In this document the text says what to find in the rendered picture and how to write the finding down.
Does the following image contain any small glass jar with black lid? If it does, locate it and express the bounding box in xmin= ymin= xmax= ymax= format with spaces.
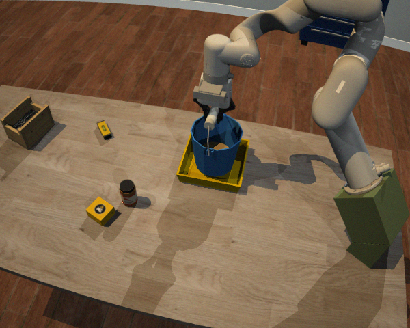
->
xmin=120 ymin=180 xmax=137 ymax=207

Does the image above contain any small wooden crate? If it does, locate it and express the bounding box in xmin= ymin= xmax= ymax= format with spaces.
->
xmin=0 ymin=96 xmax=55 ymax=149

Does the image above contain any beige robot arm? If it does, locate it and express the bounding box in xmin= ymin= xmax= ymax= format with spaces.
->
xmin=193 ymin=0 xmax=391 ymax=195

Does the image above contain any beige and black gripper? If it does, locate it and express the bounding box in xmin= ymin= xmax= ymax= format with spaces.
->
xmin=193 ymin=73 xmax=236 ymax=124

